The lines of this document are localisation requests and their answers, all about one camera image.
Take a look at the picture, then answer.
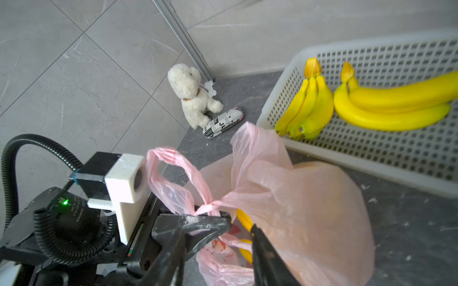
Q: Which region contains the pink printed plastic bag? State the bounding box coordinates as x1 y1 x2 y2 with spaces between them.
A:
146 122 376 286

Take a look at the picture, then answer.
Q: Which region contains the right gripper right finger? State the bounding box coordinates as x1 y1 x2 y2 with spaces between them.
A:
250 225 300 286

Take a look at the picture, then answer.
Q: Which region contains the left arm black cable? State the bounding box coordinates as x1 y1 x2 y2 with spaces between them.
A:
0 133 119 267

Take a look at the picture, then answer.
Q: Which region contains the bright yellow banana bunch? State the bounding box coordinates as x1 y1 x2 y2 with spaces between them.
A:
333 62 458 132

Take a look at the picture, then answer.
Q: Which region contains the yellow-green banana bunch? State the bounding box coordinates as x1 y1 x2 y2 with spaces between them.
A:
274 58 334 141

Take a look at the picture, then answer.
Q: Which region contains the orange-yellow banana bunch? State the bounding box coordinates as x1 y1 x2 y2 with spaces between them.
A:
235 208 255 265

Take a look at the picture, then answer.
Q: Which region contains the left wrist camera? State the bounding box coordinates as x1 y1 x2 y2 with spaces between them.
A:
72 152 148 245

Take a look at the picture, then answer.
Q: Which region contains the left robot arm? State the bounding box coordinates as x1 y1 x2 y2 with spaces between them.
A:
1 187 232 286

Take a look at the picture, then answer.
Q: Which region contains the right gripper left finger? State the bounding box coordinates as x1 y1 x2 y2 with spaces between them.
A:
139 230 186 286

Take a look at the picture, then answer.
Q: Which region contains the white plastic basket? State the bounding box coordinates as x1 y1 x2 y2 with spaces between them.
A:
257 28 458 198

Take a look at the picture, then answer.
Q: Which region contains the white teddy bear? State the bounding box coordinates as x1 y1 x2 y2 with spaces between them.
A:
167 63 224 129

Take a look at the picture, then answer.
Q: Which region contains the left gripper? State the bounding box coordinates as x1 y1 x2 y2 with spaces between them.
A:
103 194 232 286

